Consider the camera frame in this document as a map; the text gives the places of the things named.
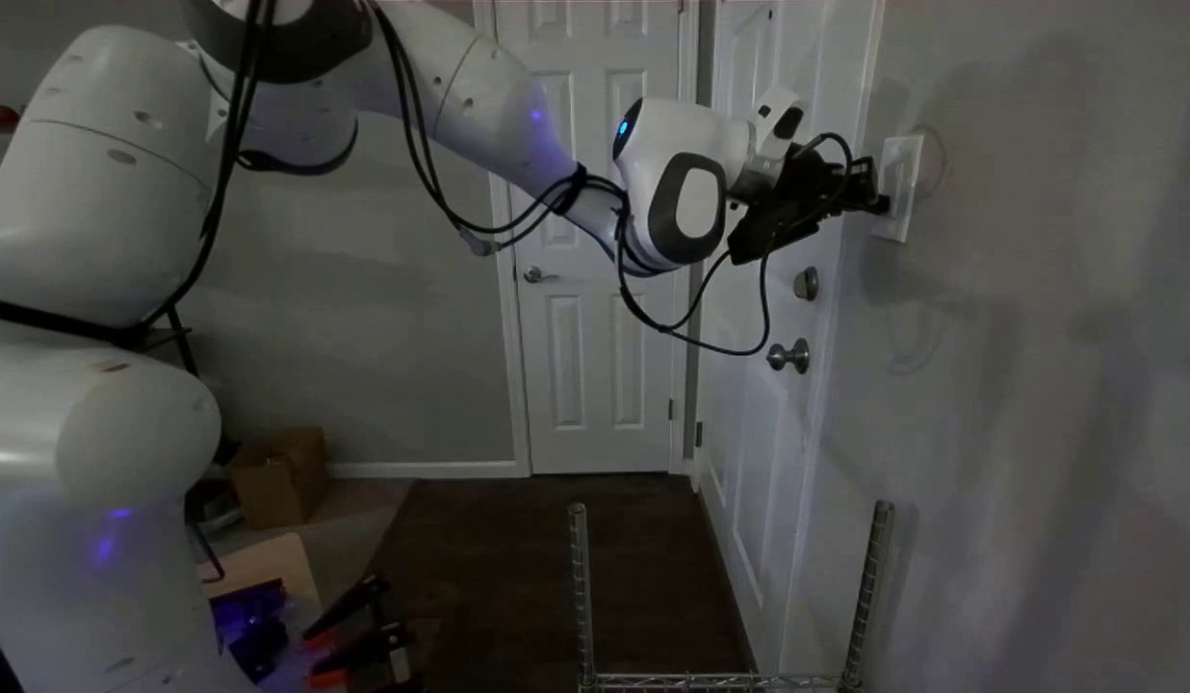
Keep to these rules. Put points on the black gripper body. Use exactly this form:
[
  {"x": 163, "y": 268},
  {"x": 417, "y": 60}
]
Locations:
[{"x": 817, "y": 177}]

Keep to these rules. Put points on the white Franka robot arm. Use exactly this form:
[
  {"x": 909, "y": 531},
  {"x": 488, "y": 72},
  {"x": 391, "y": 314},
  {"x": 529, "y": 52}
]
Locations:
[{"x": 93, "y": 195}]

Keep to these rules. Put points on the silver deadbolt lock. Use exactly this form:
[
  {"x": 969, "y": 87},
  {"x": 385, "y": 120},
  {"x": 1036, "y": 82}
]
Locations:
[{"x": 805, "y": 282}]

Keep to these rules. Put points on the white door with deadbolt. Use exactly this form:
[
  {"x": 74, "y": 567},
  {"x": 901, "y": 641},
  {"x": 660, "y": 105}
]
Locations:
[{"x": 749, "y": 436}]

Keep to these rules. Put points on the dark door hinge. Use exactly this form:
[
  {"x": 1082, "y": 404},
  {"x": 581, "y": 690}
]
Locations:
[{"x": 672, "y": 410}]

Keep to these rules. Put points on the white panel closet door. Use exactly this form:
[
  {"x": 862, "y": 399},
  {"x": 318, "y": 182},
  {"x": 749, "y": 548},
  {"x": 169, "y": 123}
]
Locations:
[{"x": 595, "y": 372}]

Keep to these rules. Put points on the silver closet door knob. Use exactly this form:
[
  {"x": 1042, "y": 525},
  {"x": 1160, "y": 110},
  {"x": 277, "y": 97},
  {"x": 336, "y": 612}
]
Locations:
[{"x": 536, "y": 274}]

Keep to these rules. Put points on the small brown cardboard box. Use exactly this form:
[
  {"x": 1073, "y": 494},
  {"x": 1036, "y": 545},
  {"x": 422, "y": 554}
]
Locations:
[{"x": 277, "y": 480}]

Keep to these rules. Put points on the black and red clutter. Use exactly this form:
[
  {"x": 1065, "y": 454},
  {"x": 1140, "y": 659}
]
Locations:
[{"x": 362, "y": 635}]

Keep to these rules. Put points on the large tan cardboard box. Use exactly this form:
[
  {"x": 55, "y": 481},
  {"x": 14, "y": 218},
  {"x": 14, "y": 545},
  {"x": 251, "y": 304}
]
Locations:
[{"x": 267, "y": 572}]

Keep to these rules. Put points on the purple lit box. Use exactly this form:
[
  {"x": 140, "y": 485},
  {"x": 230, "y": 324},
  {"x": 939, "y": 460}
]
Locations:
[{"x": 246, "y": 629}]

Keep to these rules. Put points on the white wall light switch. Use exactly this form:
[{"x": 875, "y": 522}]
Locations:
[{"x": 901, "y": 195}]

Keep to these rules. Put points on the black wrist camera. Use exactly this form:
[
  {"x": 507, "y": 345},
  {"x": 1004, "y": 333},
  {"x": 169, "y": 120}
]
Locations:
[{"x": 766, "y": 231}]

